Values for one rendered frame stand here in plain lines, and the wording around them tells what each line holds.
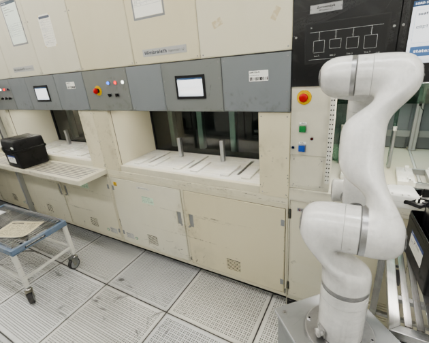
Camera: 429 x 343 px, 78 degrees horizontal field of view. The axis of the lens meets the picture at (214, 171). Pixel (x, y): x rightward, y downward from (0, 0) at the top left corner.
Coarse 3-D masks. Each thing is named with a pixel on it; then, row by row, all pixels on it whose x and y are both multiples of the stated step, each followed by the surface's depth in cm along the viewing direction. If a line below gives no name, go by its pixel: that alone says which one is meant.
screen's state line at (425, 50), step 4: (412, 48) 100; (416, 48) 100; (420, 48) 99; (424, 48) 99; (428, 48) 98; (412, 52) 101; (416, 52) 100; (420, 52) 100; (424, 52) 99; (428, 52) 99
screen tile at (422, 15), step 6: (420, 12) 96; (426, 12) 95; (420, 18) 96; (426, 18) 96; (414, 24) 98; (414, 30) 98; (420, 30) 98; (426, 30) 97; (414, 36) 99; (420, 36) 98; (426, 36) 97; (414, 42) 100; (420, 42) 99
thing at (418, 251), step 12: (420, 216) 105; (408, 228) 106; (420, 228) 94; (408, 240) 106; (420, 240) 94; (408, 252) 105; (420, 252) 93; (420, 264) 92; (420, 276) 92; (420, 288) 91
